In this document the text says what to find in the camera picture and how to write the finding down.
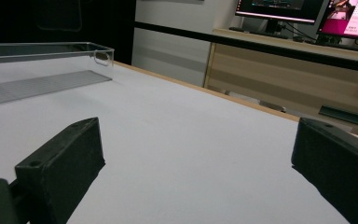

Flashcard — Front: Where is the light wooden desk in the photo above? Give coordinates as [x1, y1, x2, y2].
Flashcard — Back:
[202, 28, 358, 139]

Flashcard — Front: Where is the white and black floor object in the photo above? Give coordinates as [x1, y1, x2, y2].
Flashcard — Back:
[226, 90, 287, 114]

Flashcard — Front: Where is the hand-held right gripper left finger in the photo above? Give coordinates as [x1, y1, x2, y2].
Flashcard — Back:
[14, 117, 106, 224]

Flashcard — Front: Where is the dark green flat object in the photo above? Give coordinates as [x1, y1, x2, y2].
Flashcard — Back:
[318, 105, 358, 126]

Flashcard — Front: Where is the black metal rail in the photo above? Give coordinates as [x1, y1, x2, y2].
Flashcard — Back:
[133, 21, 358, 75]

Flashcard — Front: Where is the clear plastic box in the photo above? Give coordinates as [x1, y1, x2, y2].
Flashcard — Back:
[0, 41, 116, 108]

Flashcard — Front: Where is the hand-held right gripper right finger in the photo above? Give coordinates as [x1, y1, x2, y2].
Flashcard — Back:
[291, 117, 358, 224]

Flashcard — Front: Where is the black curtain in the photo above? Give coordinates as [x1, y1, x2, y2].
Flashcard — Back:
[0, 0, 137, 66]

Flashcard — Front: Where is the monitor with dark screen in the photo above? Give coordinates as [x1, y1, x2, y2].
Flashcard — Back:
[234, 0, 331, 35]

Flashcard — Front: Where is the black keyboard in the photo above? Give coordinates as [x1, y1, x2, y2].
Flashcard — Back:
[227, 26, 291, 40]

